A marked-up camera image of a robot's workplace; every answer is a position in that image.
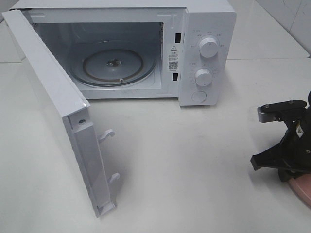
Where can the white warning label sticker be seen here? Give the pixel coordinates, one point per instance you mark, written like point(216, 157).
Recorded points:
point(173, 53)

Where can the white microwave door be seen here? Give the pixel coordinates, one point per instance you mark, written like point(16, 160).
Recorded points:
point(65, 107)

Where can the upper white power knob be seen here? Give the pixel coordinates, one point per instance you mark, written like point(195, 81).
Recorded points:
point(208, 47)

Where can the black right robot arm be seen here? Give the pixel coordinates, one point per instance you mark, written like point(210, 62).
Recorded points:
point(309, 97)

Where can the round white door button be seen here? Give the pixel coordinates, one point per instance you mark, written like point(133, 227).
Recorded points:
point(199, 96)

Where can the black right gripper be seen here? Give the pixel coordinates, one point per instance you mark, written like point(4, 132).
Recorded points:
point(292, 155)

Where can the pink round plate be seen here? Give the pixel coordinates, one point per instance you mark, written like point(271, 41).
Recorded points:
point(302, 188)

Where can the lower white timer knob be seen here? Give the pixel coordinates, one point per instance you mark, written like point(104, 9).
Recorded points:
point(203, 77)

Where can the white microwave oven body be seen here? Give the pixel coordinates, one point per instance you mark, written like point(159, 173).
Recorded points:
point(63, 24)

